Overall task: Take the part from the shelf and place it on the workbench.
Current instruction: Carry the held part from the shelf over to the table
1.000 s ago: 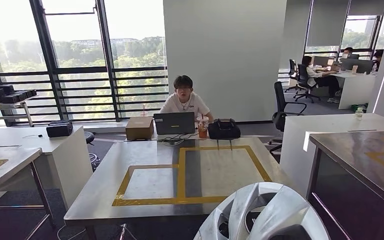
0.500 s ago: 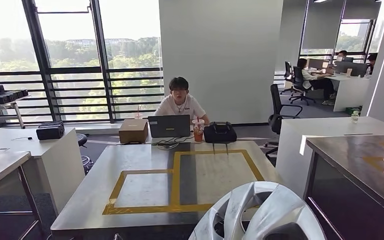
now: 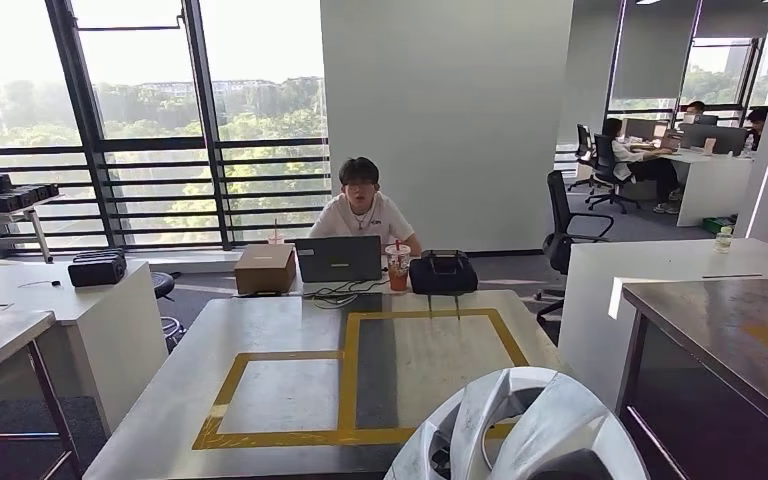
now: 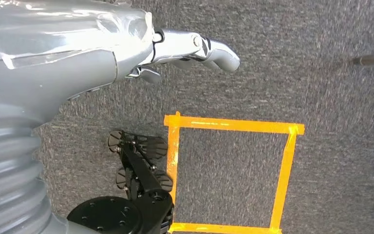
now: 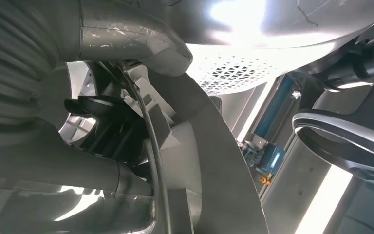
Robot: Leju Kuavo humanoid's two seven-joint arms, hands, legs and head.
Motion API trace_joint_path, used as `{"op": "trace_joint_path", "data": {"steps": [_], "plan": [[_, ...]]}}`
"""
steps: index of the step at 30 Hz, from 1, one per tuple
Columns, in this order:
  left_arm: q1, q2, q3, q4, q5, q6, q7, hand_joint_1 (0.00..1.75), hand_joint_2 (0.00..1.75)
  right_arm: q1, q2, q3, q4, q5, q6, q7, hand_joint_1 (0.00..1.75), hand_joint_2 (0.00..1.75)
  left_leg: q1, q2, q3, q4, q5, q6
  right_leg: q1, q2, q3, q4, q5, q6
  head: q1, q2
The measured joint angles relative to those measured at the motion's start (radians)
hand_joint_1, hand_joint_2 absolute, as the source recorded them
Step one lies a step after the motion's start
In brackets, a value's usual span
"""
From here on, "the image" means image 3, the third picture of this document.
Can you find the silver wheel hubcap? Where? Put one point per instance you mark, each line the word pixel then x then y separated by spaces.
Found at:
pixel 556 424

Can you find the steel workbench yellow tape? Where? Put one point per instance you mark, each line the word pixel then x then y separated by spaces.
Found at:
pixel 278 397

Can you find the person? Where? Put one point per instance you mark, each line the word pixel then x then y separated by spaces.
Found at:
pixel 757 119
pixel 626 156
pixel 695 107
pixel 364 218

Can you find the plastic cup orange drink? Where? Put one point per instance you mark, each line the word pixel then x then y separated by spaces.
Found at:
pixel 398 272

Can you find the grey laptop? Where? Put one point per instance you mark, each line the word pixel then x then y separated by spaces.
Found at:
pixel 338 258

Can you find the black handbag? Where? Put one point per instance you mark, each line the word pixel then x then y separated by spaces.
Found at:
pixel 444 275

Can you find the plastic cup with straw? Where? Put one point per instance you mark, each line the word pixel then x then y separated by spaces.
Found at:
pixel 276 238

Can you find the cardboard box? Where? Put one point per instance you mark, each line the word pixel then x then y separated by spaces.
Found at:
pixel 265 268

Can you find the black office chair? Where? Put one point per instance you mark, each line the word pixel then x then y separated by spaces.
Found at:
pixel 583 142
pixel 559 212
pixel 604 162

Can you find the black round stool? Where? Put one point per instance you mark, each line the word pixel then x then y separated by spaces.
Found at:
pixel 162 283

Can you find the white cabinet desk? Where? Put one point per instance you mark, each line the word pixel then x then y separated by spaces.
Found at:
pixel 596 331
pixel 112 344

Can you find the black window railing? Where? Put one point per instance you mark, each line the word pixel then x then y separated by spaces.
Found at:
pixel 159 144

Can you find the computer monitor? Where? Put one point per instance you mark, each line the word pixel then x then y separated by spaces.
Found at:
pixel 642 129
pixel 715 139

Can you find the flat black equipment case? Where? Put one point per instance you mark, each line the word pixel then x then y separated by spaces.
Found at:
pixel 99 252

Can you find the grey roller blind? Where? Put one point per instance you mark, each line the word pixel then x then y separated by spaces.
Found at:
pixel 732 18
pixel 652 53

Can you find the white office desk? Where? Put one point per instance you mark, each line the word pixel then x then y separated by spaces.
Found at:
pixel 712 192

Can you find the green plastic crate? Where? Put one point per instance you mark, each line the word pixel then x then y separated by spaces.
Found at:
pixel 715 225

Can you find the dark steel table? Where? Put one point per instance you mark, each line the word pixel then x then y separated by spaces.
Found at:
pixel 708 324

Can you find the clear plastic bottle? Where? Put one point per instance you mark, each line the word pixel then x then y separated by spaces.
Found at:
pixel 723 242

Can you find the steel leg table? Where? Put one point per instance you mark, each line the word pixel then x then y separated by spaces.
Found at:
pixel 0 338
pixel 20 214

